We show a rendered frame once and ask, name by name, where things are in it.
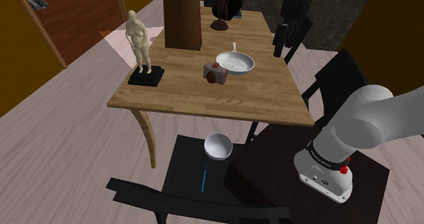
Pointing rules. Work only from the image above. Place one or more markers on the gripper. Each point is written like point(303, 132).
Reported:
point(294, 13)

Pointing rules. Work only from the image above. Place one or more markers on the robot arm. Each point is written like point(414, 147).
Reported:
point(344, 144)

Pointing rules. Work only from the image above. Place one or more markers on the white frying pan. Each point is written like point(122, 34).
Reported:
point(235, 64)

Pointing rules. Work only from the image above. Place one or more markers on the dark grey stone cabinet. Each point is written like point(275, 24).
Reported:
point(334, 18)

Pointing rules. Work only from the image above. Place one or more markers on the black chair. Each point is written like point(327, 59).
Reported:
point(185, 173)
point(341, 81)

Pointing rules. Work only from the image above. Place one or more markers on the black round object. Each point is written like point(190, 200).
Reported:
point(234, 1)

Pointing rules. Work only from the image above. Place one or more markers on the brown cake piece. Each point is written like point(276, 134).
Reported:
point(219, 70)

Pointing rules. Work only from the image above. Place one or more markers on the dark brown figure statue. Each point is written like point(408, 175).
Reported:
point(220, 13)

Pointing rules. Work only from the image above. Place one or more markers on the brown ball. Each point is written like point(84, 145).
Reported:
point(211, 77)

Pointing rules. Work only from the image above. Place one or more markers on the tall brown wooden block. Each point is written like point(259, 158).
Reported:
point(182, 18)

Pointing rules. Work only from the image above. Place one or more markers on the wooden table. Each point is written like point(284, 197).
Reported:
point(185, 94)

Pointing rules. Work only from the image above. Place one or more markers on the white bowl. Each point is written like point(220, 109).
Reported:
point(218, 146)

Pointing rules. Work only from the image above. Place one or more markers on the beige human figure, black base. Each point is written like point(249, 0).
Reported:
point(139, 41)

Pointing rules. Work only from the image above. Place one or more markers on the blue pen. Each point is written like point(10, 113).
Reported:
point(204, 178)

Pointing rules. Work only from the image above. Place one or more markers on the wooden door frame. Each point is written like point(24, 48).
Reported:
point(43, 31)

